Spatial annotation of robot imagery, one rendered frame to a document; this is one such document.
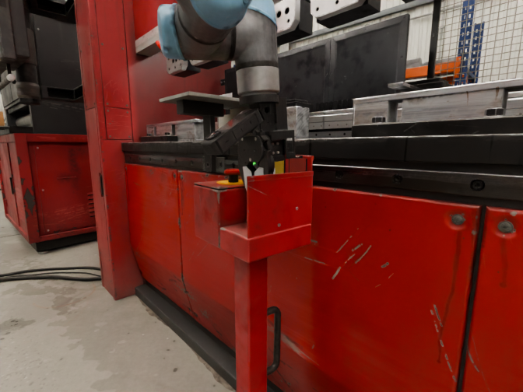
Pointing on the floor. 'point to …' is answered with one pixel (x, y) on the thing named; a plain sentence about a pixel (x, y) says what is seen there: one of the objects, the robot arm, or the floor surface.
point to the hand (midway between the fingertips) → (257, 206)
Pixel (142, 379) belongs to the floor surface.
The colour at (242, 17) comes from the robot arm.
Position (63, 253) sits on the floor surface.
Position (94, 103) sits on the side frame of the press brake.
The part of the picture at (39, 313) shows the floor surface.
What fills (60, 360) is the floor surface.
